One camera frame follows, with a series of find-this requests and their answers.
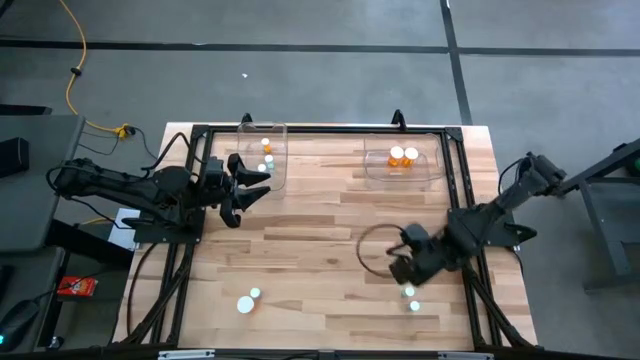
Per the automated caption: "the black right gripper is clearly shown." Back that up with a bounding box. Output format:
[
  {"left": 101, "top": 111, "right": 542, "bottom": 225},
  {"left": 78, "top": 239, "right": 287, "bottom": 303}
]
[{"left": 388, "top": 223, "right": 446, "bottom": 289}]

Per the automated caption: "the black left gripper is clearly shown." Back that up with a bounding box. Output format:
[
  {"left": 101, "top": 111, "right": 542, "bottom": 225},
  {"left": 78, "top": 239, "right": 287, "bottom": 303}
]
[{"left": 199, "top": 153, "right": 273, "bottom": 229}]

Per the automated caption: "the clear plastic bin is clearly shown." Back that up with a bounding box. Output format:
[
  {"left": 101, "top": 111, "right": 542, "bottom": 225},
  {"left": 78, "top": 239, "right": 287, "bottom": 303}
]
[
  {"left": 235, "top": 121, "right": 290, "bottom": 193},
  {"left": 363, "top": 132, "right": 446, "bottom": 183}
]

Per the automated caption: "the red small box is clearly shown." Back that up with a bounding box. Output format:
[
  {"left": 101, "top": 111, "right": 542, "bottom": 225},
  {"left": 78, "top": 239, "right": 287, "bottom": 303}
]
[{"left": 56, "top": 276, "right": 99, "bottom": 299}]

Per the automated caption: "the black metal stand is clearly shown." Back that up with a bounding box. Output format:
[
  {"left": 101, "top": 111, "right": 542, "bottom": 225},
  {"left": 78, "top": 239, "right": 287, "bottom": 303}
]
[{"left": 552, "top": 137, "right": 640, "bottom": 292}]

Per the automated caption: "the grey desk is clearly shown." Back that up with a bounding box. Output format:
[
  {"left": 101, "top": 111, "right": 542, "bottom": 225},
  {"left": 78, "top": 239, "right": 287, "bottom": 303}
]
[{"left": 0, "top": 113, "right": 86, "bottom": 254}]

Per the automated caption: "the black box on desk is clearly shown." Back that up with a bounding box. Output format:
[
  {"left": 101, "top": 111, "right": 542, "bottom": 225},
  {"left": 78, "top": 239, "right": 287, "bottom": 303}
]
[{"left": 0, "top": 137, "right": 30, "bottom": 179}]

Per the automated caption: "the black computer mouse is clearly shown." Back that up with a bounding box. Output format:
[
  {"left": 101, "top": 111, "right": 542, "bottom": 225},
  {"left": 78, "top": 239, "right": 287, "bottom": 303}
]
[{"left": 0, "top": 299, "right": 41, "bottom": 347}]

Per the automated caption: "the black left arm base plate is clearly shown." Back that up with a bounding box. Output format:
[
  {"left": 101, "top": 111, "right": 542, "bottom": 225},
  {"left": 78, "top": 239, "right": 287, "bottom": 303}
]
[{"left": 132, "top": 207, "right": 206, "bottom": 245}]

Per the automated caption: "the silver aluminium bracket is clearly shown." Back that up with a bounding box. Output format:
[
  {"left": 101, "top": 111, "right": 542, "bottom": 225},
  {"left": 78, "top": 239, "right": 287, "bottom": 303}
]
[
  {"left": 157, "top": 349, "right": 216, "bottom": 360},
  {"left": 438, "top": 351, "right": 495, "bottom": 360}
]

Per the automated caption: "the black aluminium table frame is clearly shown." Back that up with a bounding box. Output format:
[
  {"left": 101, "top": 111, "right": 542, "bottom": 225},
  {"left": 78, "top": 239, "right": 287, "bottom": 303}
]
[{"left": 113, "top": 108, "right": 536, "bottom": 354}]

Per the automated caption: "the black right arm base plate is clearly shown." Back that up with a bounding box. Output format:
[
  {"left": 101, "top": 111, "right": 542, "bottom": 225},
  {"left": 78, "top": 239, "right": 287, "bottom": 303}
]
[{"left": 448, "top": 207, "right": 538, "bottom": 247}]

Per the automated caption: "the yellow extension cable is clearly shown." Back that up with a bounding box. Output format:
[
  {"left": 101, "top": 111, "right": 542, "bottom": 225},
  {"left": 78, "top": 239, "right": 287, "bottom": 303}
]
[{"left": 58, "top": 0, "right": 132, "bottom": 139}]

